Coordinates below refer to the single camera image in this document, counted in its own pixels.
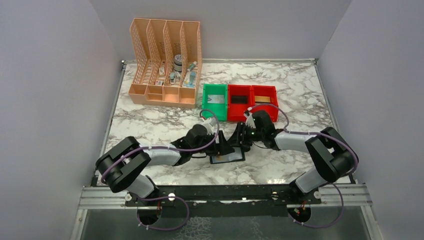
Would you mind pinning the silver card in green bin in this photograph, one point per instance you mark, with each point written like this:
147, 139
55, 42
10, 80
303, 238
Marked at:
216, 99

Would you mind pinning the green plastic bin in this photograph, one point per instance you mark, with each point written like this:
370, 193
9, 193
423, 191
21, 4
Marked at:
220, 110

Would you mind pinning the red plastic bin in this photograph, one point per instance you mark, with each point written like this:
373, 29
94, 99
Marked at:
270, 108
236, 112

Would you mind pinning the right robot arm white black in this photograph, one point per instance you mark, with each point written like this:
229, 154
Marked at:
332, 157

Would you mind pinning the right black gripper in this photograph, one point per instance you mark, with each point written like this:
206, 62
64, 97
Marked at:
238, 138

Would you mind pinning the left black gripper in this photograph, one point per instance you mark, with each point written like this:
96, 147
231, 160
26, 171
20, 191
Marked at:
223, 147

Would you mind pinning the black card in red bin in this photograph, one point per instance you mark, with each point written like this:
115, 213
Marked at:
239, 99

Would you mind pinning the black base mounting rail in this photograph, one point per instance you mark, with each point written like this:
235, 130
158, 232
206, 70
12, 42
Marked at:
222, 201

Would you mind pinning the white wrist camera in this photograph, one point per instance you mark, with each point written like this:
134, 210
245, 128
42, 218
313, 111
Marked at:
210, 124
249, 120

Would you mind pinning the black leather card holder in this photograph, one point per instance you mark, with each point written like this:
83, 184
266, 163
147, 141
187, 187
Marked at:
210, 160

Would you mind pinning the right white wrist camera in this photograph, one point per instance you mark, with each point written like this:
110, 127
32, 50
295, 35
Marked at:
249, 120

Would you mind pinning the round grey tin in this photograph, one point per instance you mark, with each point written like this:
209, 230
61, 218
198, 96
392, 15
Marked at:
178, 63

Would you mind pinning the peach plastic file organizer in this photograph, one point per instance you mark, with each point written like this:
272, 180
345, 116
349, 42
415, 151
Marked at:
155, 43

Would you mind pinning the gold card in red bin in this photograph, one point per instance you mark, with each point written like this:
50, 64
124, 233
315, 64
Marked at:
262, 99

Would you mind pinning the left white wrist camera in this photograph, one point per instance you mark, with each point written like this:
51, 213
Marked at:
210, 124

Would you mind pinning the light blue card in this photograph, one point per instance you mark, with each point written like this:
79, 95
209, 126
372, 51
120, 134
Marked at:
231, 157

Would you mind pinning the blue packaged item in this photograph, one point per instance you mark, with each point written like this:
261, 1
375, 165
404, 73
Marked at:
190, 77

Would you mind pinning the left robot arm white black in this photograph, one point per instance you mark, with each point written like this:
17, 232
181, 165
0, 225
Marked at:
121, 167

